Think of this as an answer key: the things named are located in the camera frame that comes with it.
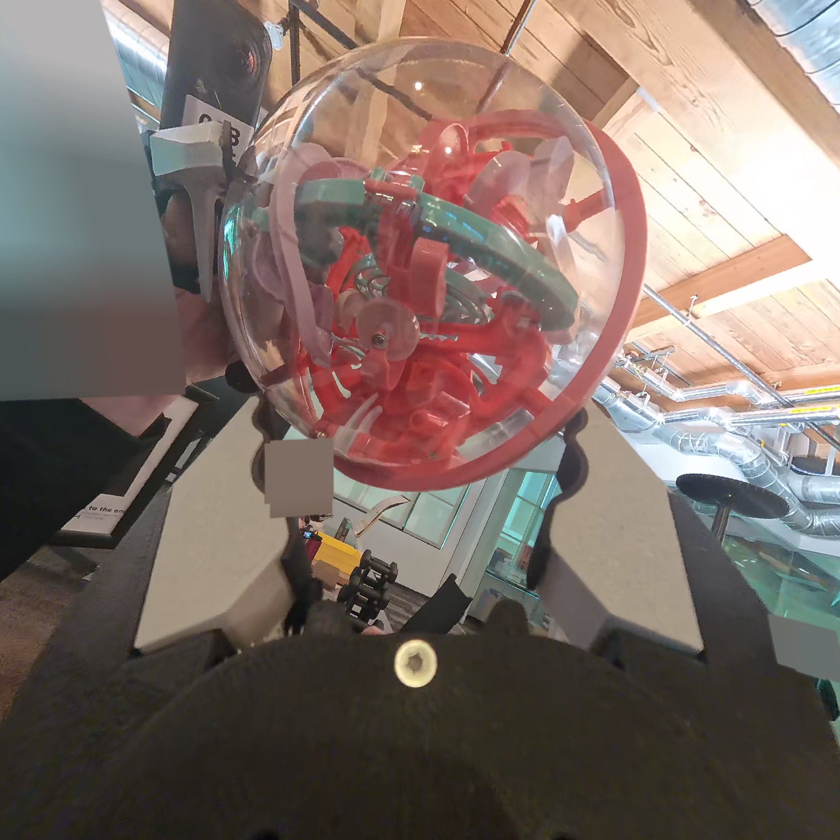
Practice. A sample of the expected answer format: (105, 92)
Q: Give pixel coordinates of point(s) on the black round ceiling fixture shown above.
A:
(728, 495)

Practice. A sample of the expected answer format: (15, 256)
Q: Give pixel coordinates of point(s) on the metal ceiling pipe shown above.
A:
(715, 341)

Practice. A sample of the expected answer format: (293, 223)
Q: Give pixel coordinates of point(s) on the black framed white sign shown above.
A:
(154, 453)

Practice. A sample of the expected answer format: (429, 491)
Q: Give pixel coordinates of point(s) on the silver ventilation duct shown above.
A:
(741, 446)
(807, 39)

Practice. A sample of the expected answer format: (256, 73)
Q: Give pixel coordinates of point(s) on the black dumbbell rack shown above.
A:
(371, 590)

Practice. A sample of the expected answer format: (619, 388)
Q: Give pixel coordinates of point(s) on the clear red maze ball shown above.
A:
(433, 262)

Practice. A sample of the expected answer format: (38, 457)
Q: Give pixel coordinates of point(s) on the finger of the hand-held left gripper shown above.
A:
(187, 151)

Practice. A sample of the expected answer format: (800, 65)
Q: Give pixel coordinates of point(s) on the black flat panel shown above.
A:
(439, 604)

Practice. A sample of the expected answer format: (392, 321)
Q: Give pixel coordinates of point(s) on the yellow plastic bin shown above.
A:
(338, 558)

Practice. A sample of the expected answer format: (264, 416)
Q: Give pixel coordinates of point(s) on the person's left hand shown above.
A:
(200, 341)

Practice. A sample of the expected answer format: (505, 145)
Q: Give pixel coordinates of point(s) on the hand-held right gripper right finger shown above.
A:
(623, 538)

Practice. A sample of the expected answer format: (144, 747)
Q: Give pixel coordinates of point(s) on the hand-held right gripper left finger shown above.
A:
(210, 538)

